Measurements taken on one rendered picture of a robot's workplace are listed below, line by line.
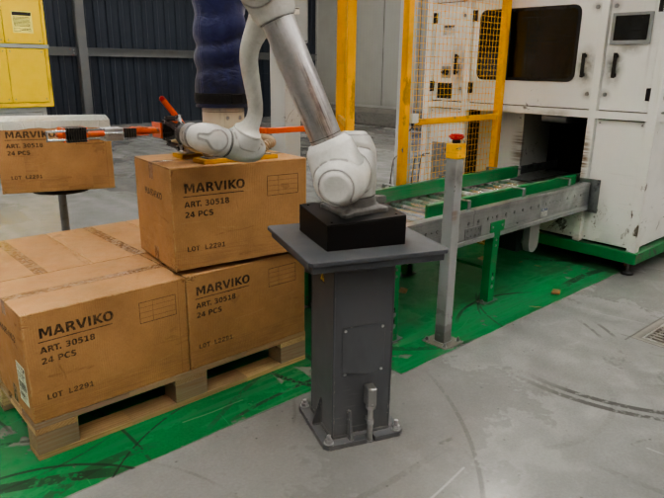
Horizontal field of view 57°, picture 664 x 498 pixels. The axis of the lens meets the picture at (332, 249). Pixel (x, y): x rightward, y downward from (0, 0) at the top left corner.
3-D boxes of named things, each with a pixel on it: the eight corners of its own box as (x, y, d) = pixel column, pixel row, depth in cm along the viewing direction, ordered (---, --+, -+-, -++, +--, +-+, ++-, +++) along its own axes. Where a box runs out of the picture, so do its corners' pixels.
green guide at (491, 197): (571, 185, 428) (573, 172, 425) (586, 187, 420) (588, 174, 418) (424, 219, 325) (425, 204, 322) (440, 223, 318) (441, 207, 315)
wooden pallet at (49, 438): (197, 299, 361) (196, 277, 357) (305, 359, 290) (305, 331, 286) (-32, 361, 284) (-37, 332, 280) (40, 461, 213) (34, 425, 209)
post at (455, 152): (441, 337, 316) (455, 141, 287) (452, 341, 311) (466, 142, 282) (433, 341, 311) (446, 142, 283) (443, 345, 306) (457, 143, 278)
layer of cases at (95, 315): (196, 277, 357) (192, 209, 345) (304, 331, 286) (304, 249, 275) (-37, 332, 280) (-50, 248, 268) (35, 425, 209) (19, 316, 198)
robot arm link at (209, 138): (181, 147, 215) (212, 155, 224) (204, 153, 204) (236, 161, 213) (187, 118, 214) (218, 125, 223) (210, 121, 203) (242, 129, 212)
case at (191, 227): (262, 229, 300) (260, 147, 289) (306, 248, 269) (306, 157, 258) (140, 247, 267) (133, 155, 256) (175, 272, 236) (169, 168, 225)
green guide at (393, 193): (505, 175, 466) (506, 163, 463) (517, 177, 458) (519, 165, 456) (354, 203, 363) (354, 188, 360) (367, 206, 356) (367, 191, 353)
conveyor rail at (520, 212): (580, 208, 426) (584, 181, 421) (588, 209, 423) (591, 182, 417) (335, 279, 278) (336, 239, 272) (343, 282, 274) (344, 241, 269)
